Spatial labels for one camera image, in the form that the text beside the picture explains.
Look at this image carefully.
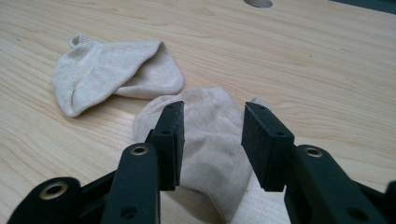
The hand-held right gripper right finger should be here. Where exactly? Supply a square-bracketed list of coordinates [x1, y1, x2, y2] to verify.
[241, 102, 389, 224]

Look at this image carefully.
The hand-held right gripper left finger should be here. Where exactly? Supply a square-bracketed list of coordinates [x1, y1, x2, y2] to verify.
[100, 100, 186, 224]

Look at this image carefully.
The beige ankle sock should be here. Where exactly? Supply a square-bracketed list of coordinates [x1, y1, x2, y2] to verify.
[132, 86, 274, 222]
[50, 33, 185, 119]

